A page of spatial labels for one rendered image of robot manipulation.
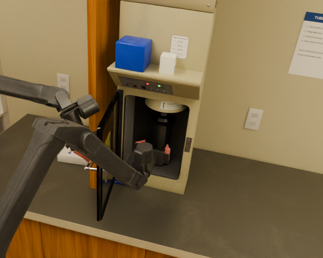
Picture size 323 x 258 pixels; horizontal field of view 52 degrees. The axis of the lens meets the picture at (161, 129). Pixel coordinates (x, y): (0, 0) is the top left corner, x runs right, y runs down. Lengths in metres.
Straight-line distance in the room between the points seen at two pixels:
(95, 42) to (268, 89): 0.88
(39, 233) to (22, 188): 0.76
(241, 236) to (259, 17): 0.93
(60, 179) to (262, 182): 0.94
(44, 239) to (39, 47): 0.99
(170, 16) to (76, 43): 0.76
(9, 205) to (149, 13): 0.74
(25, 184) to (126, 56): 0.55
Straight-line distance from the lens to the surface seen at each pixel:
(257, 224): 1.44
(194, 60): 1.18
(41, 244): 1.57
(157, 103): 1.30
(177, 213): 1.39
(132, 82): 1.19
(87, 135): 0.81
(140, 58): 1.10
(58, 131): 0.77
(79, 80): 1.86
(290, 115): 1.74
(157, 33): 1.18
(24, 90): 1.12
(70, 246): 1.50
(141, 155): 1.13
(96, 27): 1.15
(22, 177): 0.78
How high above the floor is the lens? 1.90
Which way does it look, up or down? 30 degrees down
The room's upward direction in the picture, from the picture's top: 6 degrees clockwise
